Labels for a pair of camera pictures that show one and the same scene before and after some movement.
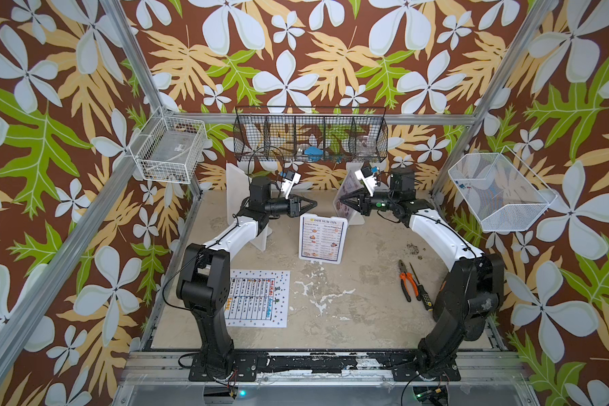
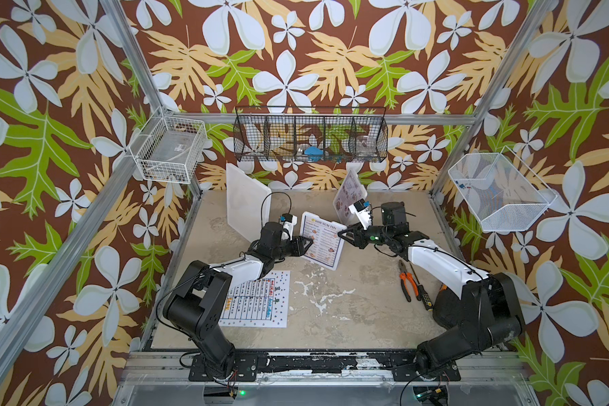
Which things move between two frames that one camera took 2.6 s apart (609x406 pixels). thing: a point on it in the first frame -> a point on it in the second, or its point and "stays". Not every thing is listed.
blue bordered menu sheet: (321, 238) stays
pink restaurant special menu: (350, 184) stays
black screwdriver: (423, 294) stays
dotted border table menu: (258, 299) stays
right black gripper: (364, 204) -> (359, 235)
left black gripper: (293, 208) -> (297, 243)
